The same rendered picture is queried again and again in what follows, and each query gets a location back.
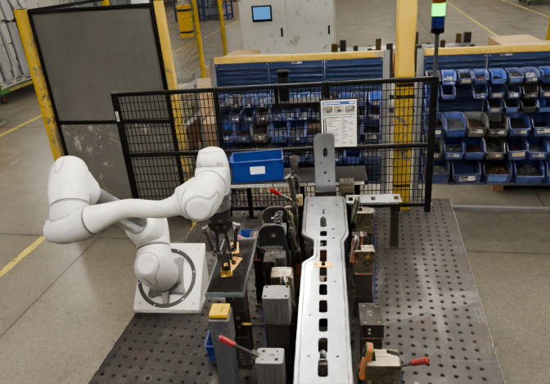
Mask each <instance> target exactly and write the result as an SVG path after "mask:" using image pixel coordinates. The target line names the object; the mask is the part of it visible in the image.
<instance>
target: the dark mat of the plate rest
mask: <svg viewBox="0 0 550 384"><path fill-rule="evenodd" d="M237 241H238V244H239V253H238V254H232V258H233V257H240V258H242V260H241V262H240V263H239V264H238V266H237V267H236V268H235V269H234V270H233V271H232V276H231V277H224V278H222V277H221V261H217V264H216V266H215V269H214V273H213V275H212V278H211V280H210V284H209V287H208V289H207V292H243V288H244V285H245V281H246V275H247V272H248V268H249V264H250V258H251V255H252V251H253V248H254V244H255V240H237ZM222 250H223V262H224V263H227V262H228V260H227V254H226V250H227V244H226V240H225V241H224V244H223V247H222Z"/></svg>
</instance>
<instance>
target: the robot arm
mask: <svg viewBox="0 0 550 384"><path fill-rule="evenodd" d="M230 184H231V177H230V169H229V164H228V159H227V157H226V155H225V153H224V151H223V149H221V148H218V147H207V148H204V149H202V150H200V151H199V153H198V156H197V160H196V174H195V178H191V179H189V180H188V181H187V182H185V183H184V184H182V185H181V186H179V187H177V188H176V189H175V193H174V194H173V195H172V196H171V197H169V198H167V199H164V200H162V201H149V200H140V199H126V200H120V199H118V198H116V197H114V196H112V195H111V194H110V193H108V192H106V191H104V190H102V189H101V188H100V187H99V184H98V183H97V181H96V180H95V178H94V177H93V176H92V175H91V173H90V172H89V171H88V167H87V166H86V164H85V163H84V162H83V160H81V159H79V158H78V157H76V156H63V157H61V158H59V159H57V160H56V162H54V163H53V165H52V167H51V170H50V173H49V176H48V187H47V192H48V200H49V206H50V210H49V219H48V220H47V221H46V222H45V224H44V226H43V235H44V237H45V238H46V239H47V240H48V241H49V242H53V243H59V244H68V243H73V242H79V241H82V240H84V239H87V238H89V237H91V236H93V235H95V234H97V233H99V232H100V231H102V230H104V229H105V228H107V227H109V226H111V225H112V224H115V225H117V226H119V227H121V228H123V229H125V232H126V234H127V235H128V237H129V238H130V239H131V240H132V241H133V243H134V244H135V245H136V249H137V255H136V259H135V261H134V272H135V274H136V276H137V278H138V280H139V281H140V282H141V283H143V284H144V285H145V286H147V287H149V292H148V297H150V298H154V297H156V296H162V301H163V304H165V305H167V304H168V303H169V296H170V295H172V294H181V295H182V294H184V293H185V291H186V290H185V287H184V274H183V265H184V261H185V259H184V258H183V257H178V258H177V259H174V258H173V255H172V252H171V249H170V243H169V226H168V222H167V218H168V217H173V216H178V215H181V216H183V217H184V218H186V219H191V220H194V221H203V220H206V219H209V222H208V225H206V226H203V227H202V232H203V233H204V234H205V237H206V240H207V242H208V244H209V247H210V251H211V253H216V254H217V259H218V261H221V267H222V271H224V263H223V250H220V241H219V234H221V233H224V236H225V240H226V244H227V250H226V254H227V260H228V269H229V270H231V261H230V260H232V252H233V251H236V250H237V233H238V230H239V228H240V223H234V222H233V221H232V219H231V213H230V207H231V202H230V200H231V196H230V195H231V193H230ZM231 226H233V229H234V237H233V246H231V242H230V238H229V235H228V231H229V229H230V228H231ZM209 228H210V229H211V230H212V231H213V232H214V233H215V238H216V248H214V243H213V241H212V239H211V236H210V230H209Z"/></svg>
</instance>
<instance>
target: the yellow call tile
mask: <svg viewBox="0 0 550 384"><path fill-rule="evenodd" d="M229 309H230V304H212V307H211V310H210V314H209V316H210V318H227V317H228V311H229Z"/></svg>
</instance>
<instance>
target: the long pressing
mask: <svg viewBox="0 0 550 384"><path fill-rule="evenodd" d="M323 209H324V214H323V213H322V210H323ZM322 216H325V217H326V219H327V226H326V227H321V226H320V219H321V217H322ZM333 228H334V229H333ZM323 231H325V232H327V235H326V236H320V232H323ZM301 234H302V236H303V237H304V238H306V239H308V240H310V241H311V242H313V256H312V257H311V258H310V259H308V260H306V261H304V262H303V263H302V265H301V272H300V294H299V304H298V316H297V327H296V338H295V359H294V370H293V382H292V384H354V375H353V364H352V351H351V340H350V327H349V305H348V292H347V281H346V268H345V246H344V242H345V240H346V238H347V237H348V236H349V227H348V217H347V208H346V199H345V198H344V197H340V196H337V197H306V198H305V199H304V211H303V221H302V231H301ZM320 241H327V245H326V246H320ZM320 251H327V261H332V262H333V267H314V266H313V262H320ZM320 268H327V281H326V282H320V281H319V280H320ZM334 281H336V282H334ZM320 285H327V295H325V296H321V295H319V286H320ZM321 300H325V301H327V312H326V313H320V312H319V301H321ZM310 314H311V316H309V315H310ZM321 318H326V319H327V331H326V332H320V331H319V319H321ZM320 338H326V339H327V353H326V356H327V357H326V358H325V359H320V353H319V352H318V340H319V339H320ZM308 355H309V357H308ZM336 356H339V357H336ZM319 360H326V361H327V373H328V375H327V377H319V376H318V361H319Z"/></svg>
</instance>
